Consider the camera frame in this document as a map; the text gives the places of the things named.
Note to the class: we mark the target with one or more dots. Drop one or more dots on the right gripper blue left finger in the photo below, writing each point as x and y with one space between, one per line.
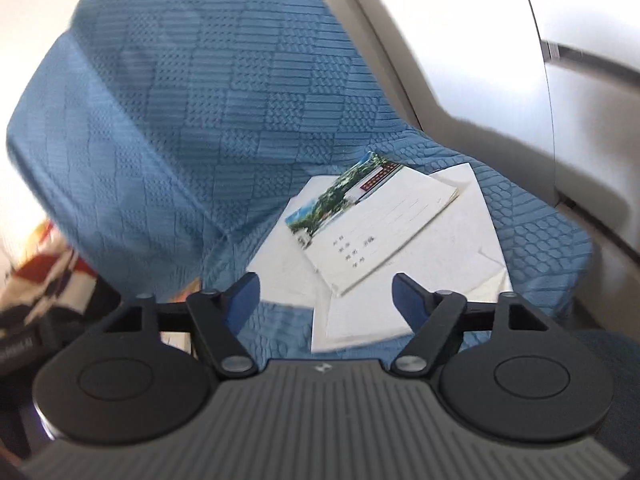
217 319

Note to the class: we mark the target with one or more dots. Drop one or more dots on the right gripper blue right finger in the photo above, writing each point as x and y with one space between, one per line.
436 321

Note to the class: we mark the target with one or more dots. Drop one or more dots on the white paper sheets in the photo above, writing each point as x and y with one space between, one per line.
458 250

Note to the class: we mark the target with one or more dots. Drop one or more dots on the photo cover notebook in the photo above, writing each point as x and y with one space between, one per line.
364 217

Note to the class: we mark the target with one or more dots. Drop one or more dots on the white orange cartoon book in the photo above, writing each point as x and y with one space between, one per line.
175 336

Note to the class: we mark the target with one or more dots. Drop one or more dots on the red black striped blanket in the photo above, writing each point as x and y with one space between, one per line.
52 275

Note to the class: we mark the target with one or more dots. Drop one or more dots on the blue textured chair cover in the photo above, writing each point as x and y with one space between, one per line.
165 137

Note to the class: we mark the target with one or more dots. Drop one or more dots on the black wall rail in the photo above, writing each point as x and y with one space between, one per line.
581 60

